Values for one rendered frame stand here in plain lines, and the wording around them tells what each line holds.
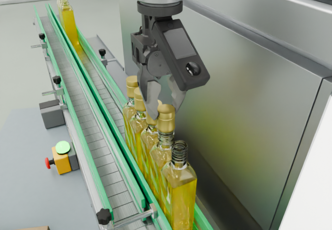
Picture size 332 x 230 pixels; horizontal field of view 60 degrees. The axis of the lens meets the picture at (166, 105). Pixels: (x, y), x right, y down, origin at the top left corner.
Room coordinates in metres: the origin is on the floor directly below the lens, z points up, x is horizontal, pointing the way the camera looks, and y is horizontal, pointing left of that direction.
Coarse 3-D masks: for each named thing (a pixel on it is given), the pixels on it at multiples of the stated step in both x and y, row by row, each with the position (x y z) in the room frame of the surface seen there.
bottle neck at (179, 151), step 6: (174, 144) 0.39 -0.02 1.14; (180, 144) 0.39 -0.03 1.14; (186, 144) 0.39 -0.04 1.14; (174, 150) 0.37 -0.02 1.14; (180, 150) 0.37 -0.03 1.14; (186, 150) 0.38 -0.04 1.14; (174, 156) 0.37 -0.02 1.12; (180, 156) 0.37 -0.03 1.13; (186, 156) 0.38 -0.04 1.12; (174, 162) 0.37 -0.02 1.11; (180, 162) 0.37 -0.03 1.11; (186, 162) 0.38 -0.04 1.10; (174, 168) 0.37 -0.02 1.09; (180, 168) 0.37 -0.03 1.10
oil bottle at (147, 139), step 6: (144, 132) 0.49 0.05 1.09; (144, 138) 0.48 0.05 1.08; (150, 138) 0.47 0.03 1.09; (156, 138) 0.47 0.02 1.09; (144, 144) 0.47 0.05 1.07; (150, 144) 0.46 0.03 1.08; (144, 150) 0.47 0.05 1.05; (144, 156) 0.48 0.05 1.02; (144, 162) 0.48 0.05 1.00; (144, 168) 0.48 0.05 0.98; (144, 174) 0.48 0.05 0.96; (150, 174) 0.45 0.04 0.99; (150, 180) 0.45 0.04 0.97; (150, 186) 0.46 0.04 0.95
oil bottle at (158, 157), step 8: (152, 152) 0.43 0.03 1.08; (160, 152) 0.42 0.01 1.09; (168, 152) 0.42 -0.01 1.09; (152, 160) 0.43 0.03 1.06; (160, 160) 0.41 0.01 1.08; (168, 160) 0.41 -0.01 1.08; (152, 168) 0.43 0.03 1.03; (160, 168) 0.40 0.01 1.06; (152, 176) 0.43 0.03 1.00; (160, 176) 0.40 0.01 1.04; (152, 184) 0.44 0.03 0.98; (160, 184) 0.40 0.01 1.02; (160, 192) 0.40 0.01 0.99; (160, 200) 0.40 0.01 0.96
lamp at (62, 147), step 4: (60, 144) 0.70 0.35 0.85; (64, 144) 0.70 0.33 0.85; (68, 144) 0.71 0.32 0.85; (56, 148) 0.69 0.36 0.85; (60, 148) 0.69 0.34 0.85; (64, 148) 0.69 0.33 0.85; (68, 148) 0.70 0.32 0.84; (56, 152) 0.70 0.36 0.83; (60, 152) 0.69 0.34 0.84; (64, 152) 0.69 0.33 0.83; (68, 152) 0.70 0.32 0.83
